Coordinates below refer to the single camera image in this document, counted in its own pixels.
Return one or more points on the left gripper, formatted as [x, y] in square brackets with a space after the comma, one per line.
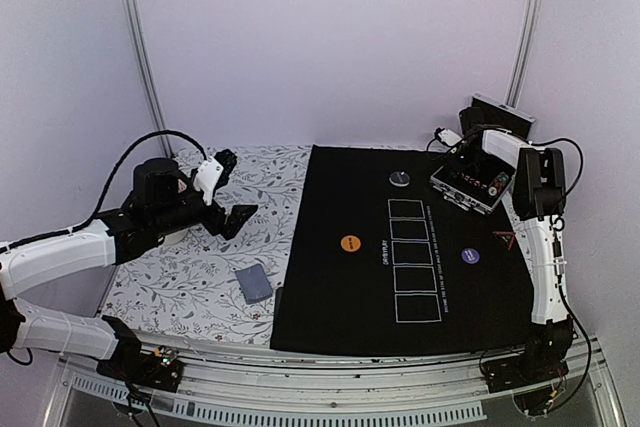
[234, 221]

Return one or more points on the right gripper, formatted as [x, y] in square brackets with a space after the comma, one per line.
[455, 167]

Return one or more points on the black dealer button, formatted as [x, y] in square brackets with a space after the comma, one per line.
[400, 179]

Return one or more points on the triangular all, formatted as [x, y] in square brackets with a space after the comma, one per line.
[506, 238]

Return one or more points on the purple small blind button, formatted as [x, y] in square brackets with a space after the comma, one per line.
[470, 256]

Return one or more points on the orange big blind button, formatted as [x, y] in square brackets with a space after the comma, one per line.
[350, 243]

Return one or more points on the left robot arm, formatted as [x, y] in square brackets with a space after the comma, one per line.
[106, 238]

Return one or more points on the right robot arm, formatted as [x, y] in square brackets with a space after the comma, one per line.
[494, 154]

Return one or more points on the aluminium poker chip case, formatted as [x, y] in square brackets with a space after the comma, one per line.
[472, 195]

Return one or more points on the right chip stack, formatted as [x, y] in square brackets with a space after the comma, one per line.
[498, 184]

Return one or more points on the white cup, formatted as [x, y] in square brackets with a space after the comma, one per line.
[175, 237]

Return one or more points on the blue card deck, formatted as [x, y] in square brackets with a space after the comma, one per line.
[254, 284]

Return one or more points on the floral tablecloth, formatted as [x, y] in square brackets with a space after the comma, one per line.
[189, 289]

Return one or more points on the black poker mat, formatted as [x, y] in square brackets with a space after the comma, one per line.
[406, 292]

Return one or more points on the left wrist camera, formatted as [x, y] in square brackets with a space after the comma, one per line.
[206, 175]

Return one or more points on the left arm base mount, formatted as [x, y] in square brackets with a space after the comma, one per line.
[160, 369]

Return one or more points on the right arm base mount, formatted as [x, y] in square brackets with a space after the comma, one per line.
[525, 372]

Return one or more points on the aluminium front rail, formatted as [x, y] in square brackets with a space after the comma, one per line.
[226, 384]

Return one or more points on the right aluminium post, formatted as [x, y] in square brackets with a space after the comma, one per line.
[531, 15]

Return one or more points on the aluminium post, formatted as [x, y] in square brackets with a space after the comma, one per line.
[134, 23]
[531, 15]

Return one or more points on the left aluminium post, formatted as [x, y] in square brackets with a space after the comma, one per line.
[134, 23]

